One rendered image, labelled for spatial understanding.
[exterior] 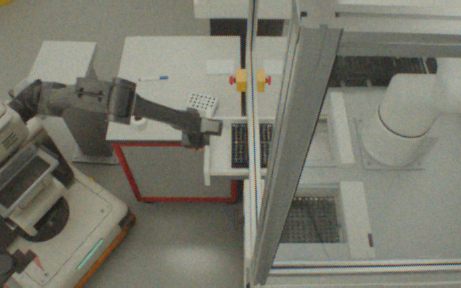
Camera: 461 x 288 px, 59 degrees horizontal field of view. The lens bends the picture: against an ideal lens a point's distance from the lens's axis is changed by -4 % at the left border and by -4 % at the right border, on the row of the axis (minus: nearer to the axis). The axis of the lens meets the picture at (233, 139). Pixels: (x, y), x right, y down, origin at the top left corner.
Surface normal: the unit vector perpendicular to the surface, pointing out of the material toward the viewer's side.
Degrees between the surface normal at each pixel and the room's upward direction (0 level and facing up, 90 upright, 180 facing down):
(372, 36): 90
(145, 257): 0
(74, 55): 0
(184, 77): 0
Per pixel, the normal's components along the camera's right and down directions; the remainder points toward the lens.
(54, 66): 0.01, -0.54
